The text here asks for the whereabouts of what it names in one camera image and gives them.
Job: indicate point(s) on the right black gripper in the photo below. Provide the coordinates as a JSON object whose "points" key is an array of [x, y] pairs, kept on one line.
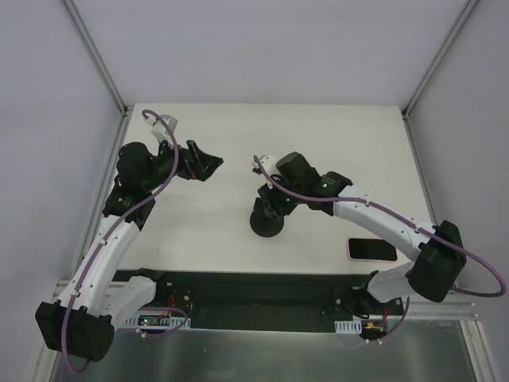
{"points": [[269, 204]]}

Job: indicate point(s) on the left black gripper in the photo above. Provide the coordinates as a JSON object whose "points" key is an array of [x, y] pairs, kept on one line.
{"points": [[190, 160]]}

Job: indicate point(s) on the black phone pink case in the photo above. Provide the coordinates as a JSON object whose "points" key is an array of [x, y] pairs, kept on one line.
{"points": [[360, 249]]}

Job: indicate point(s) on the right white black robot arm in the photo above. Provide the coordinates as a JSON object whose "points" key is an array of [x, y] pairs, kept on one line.
{"points": [[434, 254]]}

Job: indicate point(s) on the white cable duct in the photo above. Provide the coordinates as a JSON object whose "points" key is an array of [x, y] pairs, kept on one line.
{"points": [[359, 326], [155, 322]]}

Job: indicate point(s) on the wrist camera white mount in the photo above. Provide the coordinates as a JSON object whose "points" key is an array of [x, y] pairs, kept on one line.
{"points": [[265, 166], [159, 130]]}

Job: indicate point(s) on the aluminium frame post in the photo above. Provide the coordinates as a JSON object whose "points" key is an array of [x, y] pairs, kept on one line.
{"points": [[445, 47], [94, 55]]}

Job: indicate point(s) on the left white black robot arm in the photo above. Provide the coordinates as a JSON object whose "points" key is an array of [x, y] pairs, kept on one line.
{"points": [[83, 320]]}

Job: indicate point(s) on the left white cable duct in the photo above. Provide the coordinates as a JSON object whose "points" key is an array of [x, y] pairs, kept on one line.
{"points": [[155, 322]]}

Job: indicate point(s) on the left aluminium frame post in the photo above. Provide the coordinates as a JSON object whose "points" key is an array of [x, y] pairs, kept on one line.
{"points": [[94, 55]]}

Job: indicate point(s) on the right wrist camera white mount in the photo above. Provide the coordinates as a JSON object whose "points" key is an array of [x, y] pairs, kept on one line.
{"points": [[265, 166]]}

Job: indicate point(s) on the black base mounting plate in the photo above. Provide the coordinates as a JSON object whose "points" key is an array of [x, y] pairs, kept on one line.
{"points": [[251, 301]]}

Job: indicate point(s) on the right white cable duct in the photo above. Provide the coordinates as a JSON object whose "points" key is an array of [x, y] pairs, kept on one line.
{"points": [[359, 326]]}

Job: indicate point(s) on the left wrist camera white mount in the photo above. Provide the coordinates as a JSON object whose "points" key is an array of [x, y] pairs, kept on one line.
{"points": [[159, 130]]}

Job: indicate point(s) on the right aluminium frame post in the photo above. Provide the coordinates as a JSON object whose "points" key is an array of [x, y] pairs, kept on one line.
{"points": [[445, 47]]}

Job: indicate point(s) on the black phone stand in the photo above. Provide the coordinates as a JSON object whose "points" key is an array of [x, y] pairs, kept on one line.
{"points": [[264, 226]]}

